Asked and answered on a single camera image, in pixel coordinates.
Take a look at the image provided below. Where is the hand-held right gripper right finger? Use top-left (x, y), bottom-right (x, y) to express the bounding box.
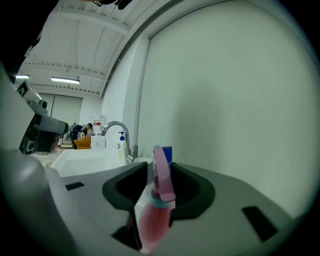
top-left (168, 161), bottom-right (216, 228)

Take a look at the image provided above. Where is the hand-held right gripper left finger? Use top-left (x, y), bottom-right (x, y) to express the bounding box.
top-left (101, 161), bottom-right (149, 252)

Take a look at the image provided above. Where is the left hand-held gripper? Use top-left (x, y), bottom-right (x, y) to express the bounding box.
top-left (15, 79), bottom-right (70, 155)

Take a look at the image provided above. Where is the pink spray bottle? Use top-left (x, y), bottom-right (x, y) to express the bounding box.
top-left (138, 144), bottom-right (177, 254)

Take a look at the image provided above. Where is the white pump bottle blue cap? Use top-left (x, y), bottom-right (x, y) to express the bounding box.
top-left (116, 131), bottom-right (128, 165)

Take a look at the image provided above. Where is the white sink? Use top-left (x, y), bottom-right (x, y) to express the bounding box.
top-left (50, 148), bottom-right (127, 178)

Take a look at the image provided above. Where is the orange box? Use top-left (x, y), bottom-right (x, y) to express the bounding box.
top-left (73, 136), bottom-right (92, 150)

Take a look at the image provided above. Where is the white square container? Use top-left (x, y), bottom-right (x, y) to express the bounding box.
top-left (90, 134), bottom-right (107, 150)

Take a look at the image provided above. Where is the clear jug red label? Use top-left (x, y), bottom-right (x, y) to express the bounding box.
top-left (92, 113), bottom-right (107, 136)

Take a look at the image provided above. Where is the chrome faucet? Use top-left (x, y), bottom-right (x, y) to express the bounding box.
top-left (100, 121), bottom-right (139, 165)

